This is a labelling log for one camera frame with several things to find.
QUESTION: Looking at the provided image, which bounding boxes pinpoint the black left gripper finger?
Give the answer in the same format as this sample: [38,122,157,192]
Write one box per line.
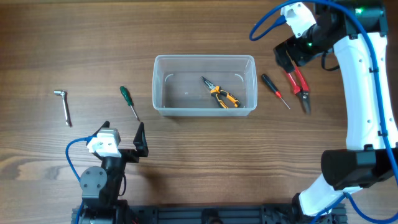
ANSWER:
[92,121,110,136]
[133,122,149,157]

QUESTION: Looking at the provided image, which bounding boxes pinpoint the black red screwdriver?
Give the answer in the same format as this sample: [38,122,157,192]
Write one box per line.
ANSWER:
[261,73,290,110]

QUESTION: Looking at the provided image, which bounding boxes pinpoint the red handled wire stripper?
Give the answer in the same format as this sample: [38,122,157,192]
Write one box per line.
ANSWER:
[285,65,311,114]

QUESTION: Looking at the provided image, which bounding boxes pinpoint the orange black long-nose pliers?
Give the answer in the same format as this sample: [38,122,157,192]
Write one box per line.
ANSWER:
[201,77,241,109]

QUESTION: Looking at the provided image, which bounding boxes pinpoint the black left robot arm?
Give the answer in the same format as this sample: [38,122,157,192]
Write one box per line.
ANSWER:
[71,121,149,224]

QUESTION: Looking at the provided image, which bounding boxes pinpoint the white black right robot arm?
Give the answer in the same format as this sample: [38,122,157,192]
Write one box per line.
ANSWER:
[274,1,397,223]

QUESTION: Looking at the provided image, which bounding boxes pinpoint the clear plastic container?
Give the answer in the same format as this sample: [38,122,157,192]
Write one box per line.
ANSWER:
[152,55,257,116]

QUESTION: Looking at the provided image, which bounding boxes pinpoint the silver L-shaped socket wrench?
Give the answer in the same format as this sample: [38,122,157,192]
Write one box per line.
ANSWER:
[53,90,72,128]

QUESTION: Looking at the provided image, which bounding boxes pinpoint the blue left camera cable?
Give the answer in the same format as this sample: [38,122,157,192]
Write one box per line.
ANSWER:
[65,135,94,224]

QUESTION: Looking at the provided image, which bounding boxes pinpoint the green handled screwdriver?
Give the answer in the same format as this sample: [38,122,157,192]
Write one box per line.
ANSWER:
[119,86,140,122]

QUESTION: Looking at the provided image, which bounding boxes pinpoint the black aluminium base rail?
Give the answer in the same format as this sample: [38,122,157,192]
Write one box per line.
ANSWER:
[70,203,348,224]

